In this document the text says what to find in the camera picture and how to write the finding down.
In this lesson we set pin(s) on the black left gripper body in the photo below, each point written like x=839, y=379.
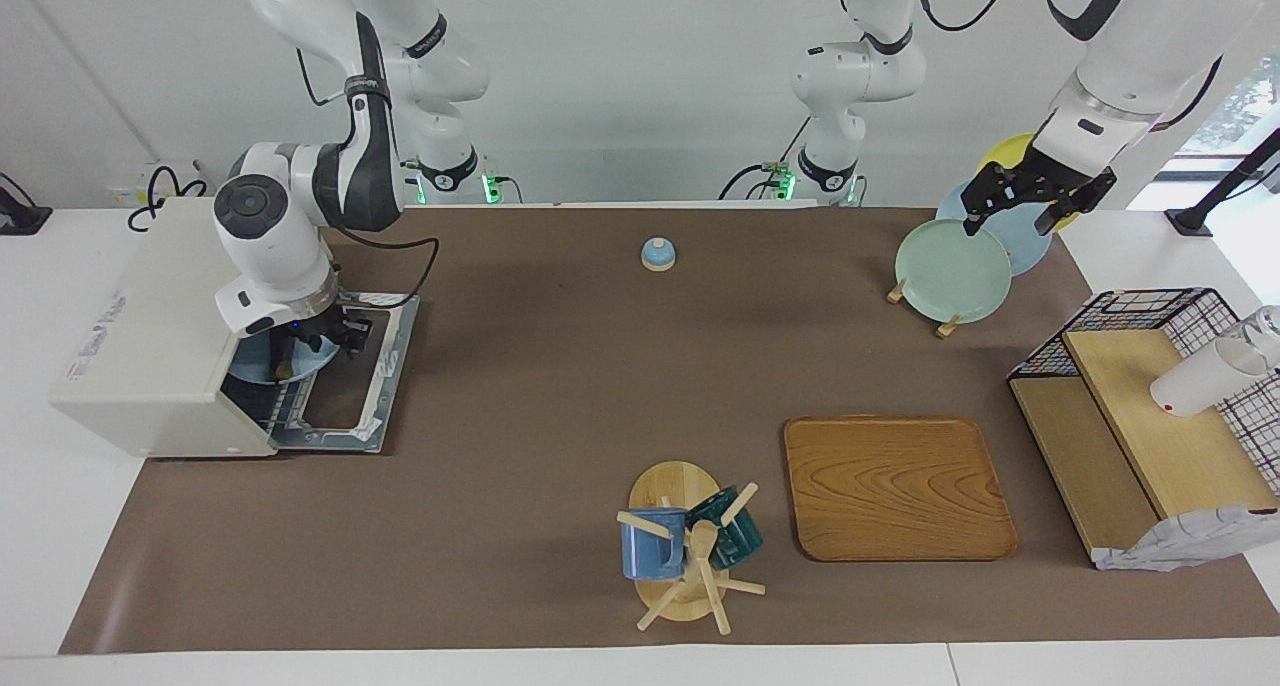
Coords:
x=1035, y=181

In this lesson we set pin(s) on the dark green mug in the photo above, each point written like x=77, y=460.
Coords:
x=740, y=541

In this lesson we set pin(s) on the white paper cup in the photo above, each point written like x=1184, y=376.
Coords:
x=1200, y=381

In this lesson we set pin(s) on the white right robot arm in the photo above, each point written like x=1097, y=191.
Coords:
x=270, y=256

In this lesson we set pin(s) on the pale green plate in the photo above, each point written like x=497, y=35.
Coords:
x=950, y=271

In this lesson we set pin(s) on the clear glass cup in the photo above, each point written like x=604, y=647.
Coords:
x=1265, y=331

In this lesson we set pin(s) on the yellow plate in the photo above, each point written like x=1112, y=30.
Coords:
x=1005, y=151

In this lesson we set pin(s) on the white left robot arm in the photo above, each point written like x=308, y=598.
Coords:
x=1130, y=56

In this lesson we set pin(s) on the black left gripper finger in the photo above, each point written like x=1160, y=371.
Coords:
x=1050, y=219
x=972, y=221

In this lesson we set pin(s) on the beige toaster oven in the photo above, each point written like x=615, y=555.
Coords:
x=150, y=316

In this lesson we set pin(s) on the wooden shelf unit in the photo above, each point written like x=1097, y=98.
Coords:
x=1160, y=446

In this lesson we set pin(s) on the wooden plate rack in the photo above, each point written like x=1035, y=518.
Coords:
x=948, y=328

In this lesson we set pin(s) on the wooden mug tree stand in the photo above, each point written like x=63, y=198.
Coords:
x=670, y=486

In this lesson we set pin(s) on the blue mug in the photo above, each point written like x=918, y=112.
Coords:
x=645, y=556

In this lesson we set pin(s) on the brown table mat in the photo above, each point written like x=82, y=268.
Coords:
x=560, y=386

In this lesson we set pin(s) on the black camera stand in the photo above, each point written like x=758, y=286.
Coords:
x=1225, y=186

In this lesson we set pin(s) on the wooden serving tray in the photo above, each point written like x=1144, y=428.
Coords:
x=900, y=486

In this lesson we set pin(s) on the light blue plate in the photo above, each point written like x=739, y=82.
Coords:
x=1030, y=236
x=250, y=366

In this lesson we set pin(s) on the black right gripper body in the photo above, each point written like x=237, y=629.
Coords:
x=335, y=331

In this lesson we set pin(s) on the toaster oven glass door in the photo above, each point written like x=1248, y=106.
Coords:
x=392, y=386

